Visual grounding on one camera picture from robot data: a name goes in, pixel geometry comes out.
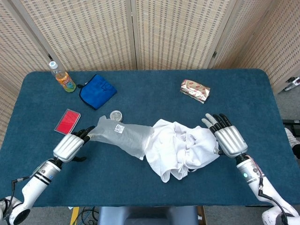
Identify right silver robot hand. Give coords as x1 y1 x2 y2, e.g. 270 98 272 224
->
201 113 248 158

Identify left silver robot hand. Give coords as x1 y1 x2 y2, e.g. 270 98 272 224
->
52 125 96 164

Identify white cloth garment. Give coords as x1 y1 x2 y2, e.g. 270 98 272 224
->
145 119 220 183

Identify white translucent plastic bag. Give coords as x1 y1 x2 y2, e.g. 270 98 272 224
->
90 115 155 161

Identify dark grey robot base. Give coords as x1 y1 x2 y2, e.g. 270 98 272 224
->
97 206 204 225

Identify red card in clear case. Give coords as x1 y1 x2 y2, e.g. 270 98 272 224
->
54 108 82 136

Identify small clear jar metal bits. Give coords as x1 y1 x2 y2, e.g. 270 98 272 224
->
109 110 123 122

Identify white shoe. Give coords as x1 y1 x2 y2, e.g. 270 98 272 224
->
284 128 300 155

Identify silver red-print snack packet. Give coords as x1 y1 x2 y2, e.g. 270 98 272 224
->
180 79 211 104

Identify blue folded cloth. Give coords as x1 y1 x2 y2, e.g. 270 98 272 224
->
77 74 118 111

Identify black equipment base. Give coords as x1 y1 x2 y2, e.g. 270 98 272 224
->
282 119 300 138

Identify orange drink plastic bottle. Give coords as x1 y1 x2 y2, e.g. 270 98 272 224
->
48 60 77 93

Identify white device on floor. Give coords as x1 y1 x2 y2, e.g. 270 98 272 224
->
284 76 300 92

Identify woven wicker folding screen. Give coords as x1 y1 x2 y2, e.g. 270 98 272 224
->
0 0 300 148

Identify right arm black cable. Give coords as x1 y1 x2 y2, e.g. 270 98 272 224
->
257 177 293 225

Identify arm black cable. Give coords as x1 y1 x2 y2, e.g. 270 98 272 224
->
257 177 293 225
0 177 31 220

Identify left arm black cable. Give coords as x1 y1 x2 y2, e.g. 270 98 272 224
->
0 177 31 220

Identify floor cable bundle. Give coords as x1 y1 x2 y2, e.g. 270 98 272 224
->
79 207 100 225

